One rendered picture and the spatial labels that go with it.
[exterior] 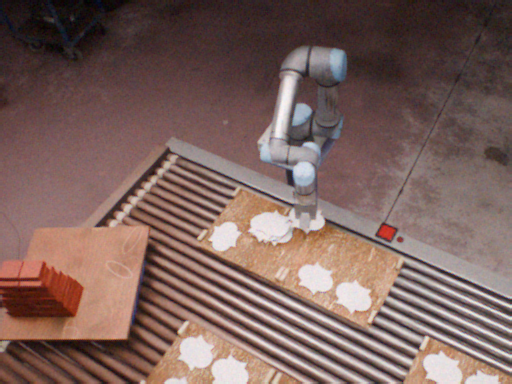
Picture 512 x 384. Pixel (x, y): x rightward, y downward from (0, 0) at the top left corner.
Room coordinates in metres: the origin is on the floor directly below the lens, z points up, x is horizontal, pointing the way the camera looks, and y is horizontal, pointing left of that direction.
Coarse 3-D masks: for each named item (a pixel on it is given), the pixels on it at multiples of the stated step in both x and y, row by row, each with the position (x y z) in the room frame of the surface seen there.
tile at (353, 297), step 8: (344, 288) 0.89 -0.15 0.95; (352, 288) 0.89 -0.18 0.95; (360, 288) 0.89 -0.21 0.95; (344, 296) 0.86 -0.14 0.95; (352, 296) 0.86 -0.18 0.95; (360, 296) 0.85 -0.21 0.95; (368, 296) 0.85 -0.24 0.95; (344, 304) 0.82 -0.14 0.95; (352, 304) 0.82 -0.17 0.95; (360, 304) 0.82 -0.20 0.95; (368, 304) 0.81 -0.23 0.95; (352, 312) 0.79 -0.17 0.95
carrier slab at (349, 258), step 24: (312, 240) 1.14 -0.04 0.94; (336, 240) 1.13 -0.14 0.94; (360, 240) 1.12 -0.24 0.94; (312, 264) 1.02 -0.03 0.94; (336, 264) 1.01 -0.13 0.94; (360, 264) 1.00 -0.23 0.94; (384, 264) 0.99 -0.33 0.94; (288, 288) 0.92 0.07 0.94; (336, 288) 0.90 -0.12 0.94; (384, 288) 0.88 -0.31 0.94; (336, 312) 0.80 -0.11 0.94; (360, 312) 0.79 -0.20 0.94
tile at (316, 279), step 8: (304, 272) 0.98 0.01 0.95; (312, 272) 0.98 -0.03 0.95; (320, 272) 0.97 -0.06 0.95; (328, 272) 0.97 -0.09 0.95; (304, 280) 0.94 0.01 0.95; (312, 280) 0.94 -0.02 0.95; (320, 280) 0.94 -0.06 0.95; (328, 280) 0.94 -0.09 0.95; (312, 288) 0.91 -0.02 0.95; (320, 288) 0.90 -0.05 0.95; (328, 288) 0.90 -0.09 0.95
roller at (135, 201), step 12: (132, 204) 1.44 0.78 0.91; (144, 204) 1.43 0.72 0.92; (156, 216) 1.36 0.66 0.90; (168, 216) 1.34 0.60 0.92; (180, 228) 1.28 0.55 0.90; (192, 228) 1.27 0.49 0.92; (384, 324) 0.74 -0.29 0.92; (396, 324) 0.73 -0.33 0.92; (408, 336) 0.68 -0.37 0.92; (420, 336) 0.68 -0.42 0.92
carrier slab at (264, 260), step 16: (240, 208) 1.34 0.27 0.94; (256, 208) 1.33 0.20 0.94; (272, 208) 1.33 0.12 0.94; (240, 224) 1.25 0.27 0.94; (240, 240) 1.17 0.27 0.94; (256, 240) 1.16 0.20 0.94; (304, 240) 1.14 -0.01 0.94; (224, 256) 1.10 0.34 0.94; (240, 256) 1.09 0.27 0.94; (256, 256) 1.08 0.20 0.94; (272, 256) 1.08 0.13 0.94; (288, 256) 1.07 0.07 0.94; (256, 272) 1.01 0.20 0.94; (272, 272) 1.00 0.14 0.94
